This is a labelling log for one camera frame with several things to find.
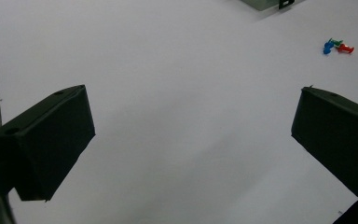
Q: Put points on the green push pin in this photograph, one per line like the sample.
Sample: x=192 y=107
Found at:
x=337 y=42

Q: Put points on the clear plastic compartment box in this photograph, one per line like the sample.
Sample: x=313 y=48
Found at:
x=262 y=3

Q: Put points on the white table sheet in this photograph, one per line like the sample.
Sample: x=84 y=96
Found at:
x=183 y=93

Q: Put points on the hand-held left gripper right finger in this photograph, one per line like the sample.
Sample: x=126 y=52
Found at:
x=338 y=137

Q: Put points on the blue push pin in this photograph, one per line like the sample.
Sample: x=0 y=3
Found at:
x=327 y=47

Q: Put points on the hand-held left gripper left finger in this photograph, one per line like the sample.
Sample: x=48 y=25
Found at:
x=46 y=149

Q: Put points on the red push pin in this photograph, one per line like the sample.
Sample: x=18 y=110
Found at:
x=345 y=48

